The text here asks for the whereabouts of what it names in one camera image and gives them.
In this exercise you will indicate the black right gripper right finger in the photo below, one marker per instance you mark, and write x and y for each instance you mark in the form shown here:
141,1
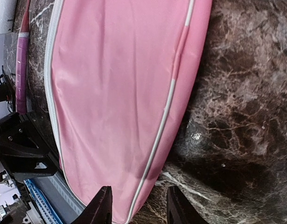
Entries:
180,210

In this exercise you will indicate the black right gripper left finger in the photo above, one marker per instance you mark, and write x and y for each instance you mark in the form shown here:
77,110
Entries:
99,210

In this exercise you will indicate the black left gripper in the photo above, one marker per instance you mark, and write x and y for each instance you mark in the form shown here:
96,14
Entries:
23,151

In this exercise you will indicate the red badminton racket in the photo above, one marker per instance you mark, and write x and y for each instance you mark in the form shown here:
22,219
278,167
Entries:
22,63

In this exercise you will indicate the pink racket bag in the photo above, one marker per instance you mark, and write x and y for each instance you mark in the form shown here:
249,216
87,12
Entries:
118,76

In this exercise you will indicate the white shuttlecock tube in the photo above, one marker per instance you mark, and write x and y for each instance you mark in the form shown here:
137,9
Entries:
7,14

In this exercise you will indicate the white cable duct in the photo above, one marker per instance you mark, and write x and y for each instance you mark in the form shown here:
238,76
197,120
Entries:
54,200

